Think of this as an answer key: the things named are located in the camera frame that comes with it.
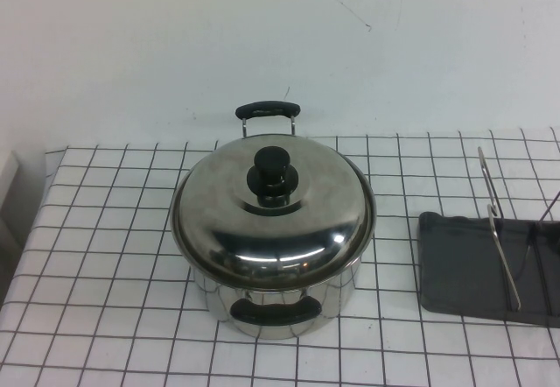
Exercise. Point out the white black grid tablecloth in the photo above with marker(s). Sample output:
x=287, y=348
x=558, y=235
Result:
x=96, y=273

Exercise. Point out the stainless steel lid black knob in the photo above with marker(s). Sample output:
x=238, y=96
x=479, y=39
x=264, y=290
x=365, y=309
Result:
x=227, y=229

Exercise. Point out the white box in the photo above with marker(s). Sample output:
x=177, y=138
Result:
x=9, y=194

